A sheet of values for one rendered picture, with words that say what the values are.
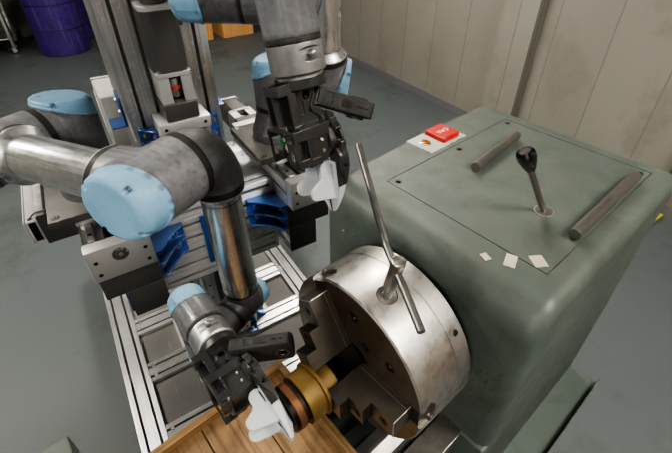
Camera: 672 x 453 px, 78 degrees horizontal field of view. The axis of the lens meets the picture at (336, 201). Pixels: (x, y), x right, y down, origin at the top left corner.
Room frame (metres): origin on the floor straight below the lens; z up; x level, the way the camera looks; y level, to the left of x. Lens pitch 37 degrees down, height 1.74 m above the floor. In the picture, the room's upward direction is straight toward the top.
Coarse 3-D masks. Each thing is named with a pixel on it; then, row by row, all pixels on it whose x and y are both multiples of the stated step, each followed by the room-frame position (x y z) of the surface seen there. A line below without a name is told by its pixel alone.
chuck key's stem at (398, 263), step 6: (396, 258) 0.42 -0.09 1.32; (402, 258) 0.43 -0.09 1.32; (390, 264) 0.42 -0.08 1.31; (396, 264) 0.41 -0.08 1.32; (402, 264) 0.41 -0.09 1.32; (390, 270) 0.42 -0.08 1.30; (396, 270) 0.41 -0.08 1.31; (402, 270) 0.41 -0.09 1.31; (390, 276) 0.42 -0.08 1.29; (384, 282) 0.43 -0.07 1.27; (390, 282) 0.42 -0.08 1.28; (396, 282) 0.41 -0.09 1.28; (390, 288) 0.42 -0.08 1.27; (396, 288) 0.42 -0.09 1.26; (384, 294) 0.43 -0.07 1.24; (390, 294) 0.42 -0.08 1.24
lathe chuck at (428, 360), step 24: (336, 264) 0.53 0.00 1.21; (360, 264) 0.50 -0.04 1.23; (384, 264) 0.50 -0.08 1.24; (312, 288) 0.50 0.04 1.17; (336, 288) 0.45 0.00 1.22; (360, 288) 0.44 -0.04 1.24; (408, 288) 0.45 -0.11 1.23; (360, 312) 0.41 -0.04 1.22; (384, 312) 0.40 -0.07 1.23; (408, 312) 0.41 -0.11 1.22; (432, 312) 0.42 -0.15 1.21; (360, 336) 0.41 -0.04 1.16; (384, 336) 0.37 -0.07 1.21; (408, 336) 0.37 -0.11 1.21; (432, 336) 0.38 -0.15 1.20; (384, 360) 0.37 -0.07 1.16; (408, 360) 0.35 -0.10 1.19; (432, 360) 0.36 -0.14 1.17; (408, 384) 0.33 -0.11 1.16; (432, 384) 0.34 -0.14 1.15; (456, 384) 0.36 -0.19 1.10; (432, 408) 0.33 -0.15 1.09; (384, 432) 0.35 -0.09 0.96; (408, 432) 0.32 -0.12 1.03
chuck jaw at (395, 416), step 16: (368, 368) 0.39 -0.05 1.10; (336, 384) 0.36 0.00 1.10; (352, 384) 0.36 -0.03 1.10; (368, 384) 0.36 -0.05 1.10; (384, 384) 0.36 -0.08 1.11; (336, 400) 0.33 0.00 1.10; (352, 400) 0.33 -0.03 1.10; (368, 400) 0.33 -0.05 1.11; (384, 400) 0.33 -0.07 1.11; (400, 400) 0.33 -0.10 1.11; (368, 416) 0.32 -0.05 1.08; (384, 416) 0.31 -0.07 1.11; (400, 416) 0.31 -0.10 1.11; (416, 416) 0.31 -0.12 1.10
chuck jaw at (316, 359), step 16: (320, 288) 0.48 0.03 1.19; (304, 304) 0.45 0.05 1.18; (320, 304) 0.45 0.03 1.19; (320, 320) 0.43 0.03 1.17; (336, 320) 0.44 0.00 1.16; (304, 336) 0.42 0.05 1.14; (320, 336) 0.41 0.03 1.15; (336, 336) 0.42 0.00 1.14; (304, 352) 0.40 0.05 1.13; (320, 352) 0.40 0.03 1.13; (336, 352) 0.41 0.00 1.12
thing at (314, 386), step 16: (304, 368) 0.38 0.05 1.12; (320, 368) 0.38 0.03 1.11; (288, 384) 0.36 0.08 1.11; (304, 384) 0.35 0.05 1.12; (320, 384) 0.35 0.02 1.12; (288, 400) 0.33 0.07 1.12; (304, 400) 0.33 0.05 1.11; (320, 400) 0.33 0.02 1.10; (304, 416) 0.31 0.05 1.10; (320, 416) 0.32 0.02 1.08
